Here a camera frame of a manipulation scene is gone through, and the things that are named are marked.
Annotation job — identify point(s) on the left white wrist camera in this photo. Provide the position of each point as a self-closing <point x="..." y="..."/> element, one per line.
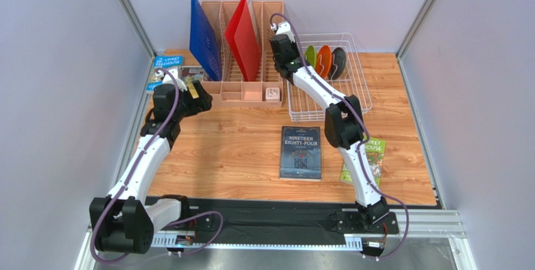
<point x="172" y="78"/>

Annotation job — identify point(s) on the pink plastic file organizer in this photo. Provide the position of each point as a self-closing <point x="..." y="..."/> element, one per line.
<point x="232" y="90"/>

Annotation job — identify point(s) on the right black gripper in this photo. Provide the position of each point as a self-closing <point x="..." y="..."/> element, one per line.
<point x="286" y="68"/>

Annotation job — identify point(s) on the aluminium frame rail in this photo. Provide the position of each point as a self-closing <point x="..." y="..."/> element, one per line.
<point x="429" y="238"/>

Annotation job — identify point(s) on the red plastic folder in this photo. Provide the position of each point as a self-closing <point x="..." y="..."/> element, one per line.
<point x="243" y="39"/>

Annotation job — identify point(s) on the illustrated garden cover book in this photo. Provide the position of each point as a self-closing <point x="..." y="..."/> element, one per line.
<point x="190" y="74"/>

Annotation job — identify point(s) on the Nineteen Eighty-Four book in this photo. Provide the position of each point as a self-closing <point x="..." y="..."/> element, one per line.
<point x="300" y="156"/>

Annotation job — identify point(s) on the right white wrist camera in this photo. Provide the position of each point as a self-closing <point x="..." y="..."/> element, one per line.
<point x="284" y="28"/>

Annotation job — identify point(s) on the blue plastic folder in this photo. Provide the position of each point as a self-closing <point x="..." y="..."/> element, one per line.
<point x="203" y="42"/>

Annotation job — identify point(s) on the orange plate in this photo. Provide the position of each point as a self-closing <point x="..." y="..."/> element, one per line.
<point x="323" y="62"/>

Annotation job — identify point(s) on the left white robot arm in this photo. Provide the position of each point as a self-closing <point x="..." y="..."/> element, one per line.
<point x="120" y="220"/>

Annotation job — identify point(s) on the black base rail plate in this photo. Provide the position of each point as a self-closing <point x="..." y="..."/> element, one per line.
<point x="253" y="222"/>

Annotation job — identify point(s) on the white wire dish rack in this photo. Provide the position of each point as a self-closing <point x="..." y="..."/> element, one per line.
<point x="301" y="107"/>

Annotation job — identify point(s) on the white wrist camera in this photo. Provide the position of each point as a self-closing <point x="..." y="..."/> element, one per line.
<point x="284" y="28"/>
<point x="172" y="78"/>

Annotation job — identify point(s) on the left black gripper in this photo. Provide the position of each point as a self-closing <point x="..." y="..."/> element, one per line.
<point x="203" y="103"/>

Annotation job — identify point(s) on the green 65-Storey Treehouse book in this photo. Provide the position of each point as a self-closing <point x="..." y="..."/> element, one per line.
<point x="374" y="149"/>

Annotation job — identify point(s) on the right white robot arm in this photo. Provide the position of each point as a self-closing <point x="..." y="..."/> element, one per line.
<point x="344" y="128"/>

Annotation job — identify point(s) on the green plate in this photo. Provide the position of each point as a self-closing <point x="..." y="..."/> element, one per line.
<point x="311" y="55"/>

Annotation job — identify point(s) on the blue Treehouse book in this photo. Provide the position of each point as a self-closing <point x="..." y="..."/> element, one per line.
<point x="162" y="62"/>

